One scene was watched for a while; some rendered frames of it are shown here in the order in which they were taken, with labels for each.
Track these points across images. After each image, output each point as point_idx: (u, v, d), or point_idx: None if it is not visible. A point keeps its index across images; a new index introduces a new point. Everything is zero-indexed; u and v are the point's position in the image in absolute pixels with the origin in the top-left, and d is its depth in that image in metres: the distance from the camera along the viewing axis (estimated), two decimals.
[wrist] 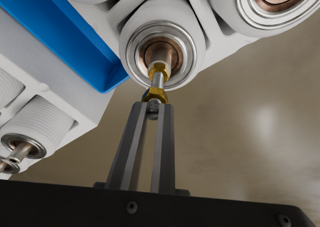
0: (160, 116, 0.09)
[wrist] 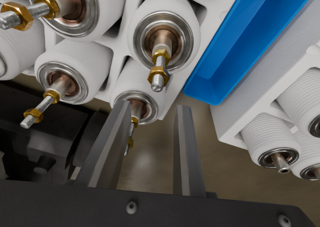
0: (179, 118, 0.09)
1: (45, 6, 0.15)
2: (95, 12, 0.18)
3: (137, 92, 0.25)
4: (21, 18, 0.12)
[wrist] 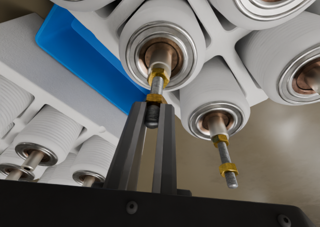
0: (161, 116, 0.09)
1: None
2: (241, 5, 0.14)
3: None
4: None
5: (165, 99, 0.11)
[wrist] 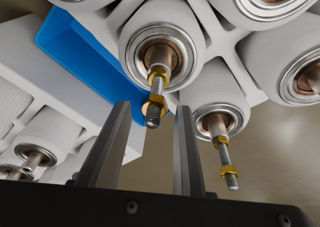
0: (179, 118, 0.09)
1: None
2: (241, 5, 0.13)
3: None
4: None
5: None
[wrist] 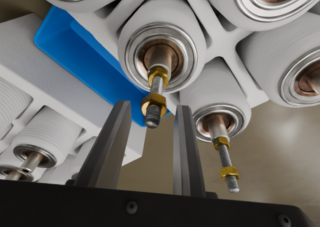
0: (179, 118, 0.09)
1: None
2: (242, 5, 0.13)
3: None
4: None
5: (146, 95, 0.11)
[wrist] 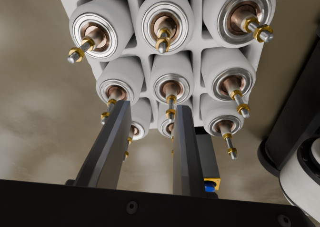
0: (179, 118, 0.09)
1: (169, 101, 0.30)
2: (167, 76, 0.31)
3: (217, 27, 0.25)
4: (169, 113, 0.27)
5: None
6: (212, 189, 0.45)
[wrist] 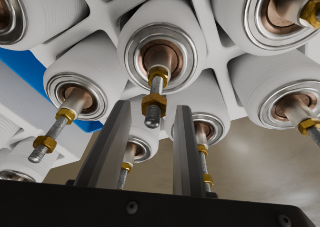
0: (179, 118, 0.09)
1: (163, 83, 0.14)
2: (134, 78, 0.18)
3: (22, 37, 0.16)
4: (162, 112, 0.11)
5: (52, 139, 0.15)
6: None
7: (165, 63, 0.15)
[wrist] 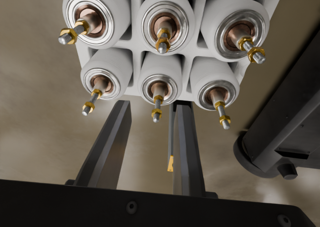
0: (179, 118, 0.09)
1: (163, 34, 0.22)
2: (179, 9, 0.24)
3: None
4: (164, 41, 0.20)
5: None
6: None
7: None
